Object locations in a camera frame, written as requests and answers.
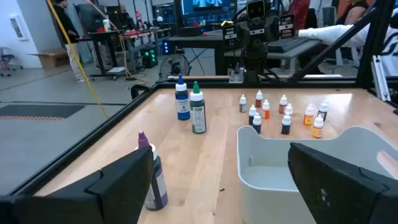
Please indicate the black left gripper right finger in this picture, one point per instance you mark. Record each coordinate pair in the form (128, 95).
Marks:
(335, 193)

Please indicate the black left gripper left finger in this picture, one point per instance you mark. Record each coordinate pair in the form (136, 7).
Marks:
(124, 186)

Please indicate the grey desk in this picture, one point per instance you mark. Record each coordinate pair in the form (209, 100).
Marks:
(295, 53)

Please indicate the small red dropper bottle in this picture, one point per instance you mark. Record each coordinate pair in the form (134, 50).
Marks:
(259, 101)

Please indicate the small black dropper bottle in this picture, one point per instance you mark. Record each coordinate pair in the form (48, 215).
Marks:
(323, 113)

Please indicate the grey office chair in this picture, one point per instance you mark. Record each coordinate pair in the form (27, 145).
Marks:
(5, 60)

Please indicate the black keyboard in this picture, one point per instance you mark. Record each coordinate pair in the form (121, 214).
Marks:
(287, 44)

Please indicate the large blue-capped colouring bottle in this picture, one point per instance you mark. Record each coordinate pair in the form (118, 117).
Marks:
(183, 105)

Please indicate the person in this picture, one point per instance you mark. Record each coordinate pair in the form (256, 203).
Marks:
(298, 12)
(326, 34)
(127, 18)
(354, 14)
(63, 31)

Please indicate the white wall panel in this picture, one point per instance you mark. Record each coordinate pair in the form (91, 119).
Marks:
(17, 27)

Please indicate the black aluminium table frame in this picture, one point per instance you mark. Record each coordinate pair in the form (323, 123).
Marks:
(202, 83)

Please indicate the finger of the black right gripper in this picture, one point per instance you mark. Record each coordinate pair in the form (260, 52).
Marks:
(286, 26)
(230, 35)

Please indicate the silver aluminium extrusion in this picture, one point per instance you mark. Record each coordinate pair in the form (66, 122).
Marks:
(381, 77)

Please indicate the computer tower green lights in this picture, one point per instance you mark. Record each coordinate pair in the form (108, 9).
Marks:
(150, 57)

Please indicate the large display screen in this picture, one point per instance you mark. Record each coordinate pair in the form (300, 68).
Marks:
(206, 6)

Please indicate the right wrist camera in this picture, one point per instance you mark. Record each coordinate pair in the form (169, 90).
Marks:
(255, 9)

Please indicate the black floor fan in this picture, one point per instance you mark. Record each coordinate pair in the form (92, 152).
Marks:
(174, 66)

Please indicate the dark floor mat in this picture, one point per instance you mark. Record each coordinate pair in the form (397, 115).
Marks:
(40, 110)

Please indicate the computer tower blue lights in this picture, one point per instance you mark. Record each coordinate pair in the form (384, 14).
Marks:
(166, 47)

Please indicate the large purple-capped colouring bottle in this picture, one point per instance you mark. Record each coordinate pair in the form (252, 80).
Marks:
(160, 186)

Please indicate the wooden workbench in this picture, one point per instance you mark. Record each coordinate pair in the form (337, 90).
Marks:
(146, 31)

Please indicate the small amber dropper bottle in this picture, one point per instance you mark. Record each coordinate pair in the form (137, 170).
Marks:
(308, 117)

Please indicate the brown cardboard box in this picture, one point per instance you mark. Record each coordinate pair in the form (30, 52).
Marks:
(51, 57)

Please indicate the large green-capped colouring bottle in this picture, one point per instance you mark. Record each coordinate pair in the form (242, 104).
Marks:
(198, 118)

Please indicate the black standing desk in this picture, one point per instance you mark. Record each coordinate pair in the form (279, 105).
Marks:
(93, 35)

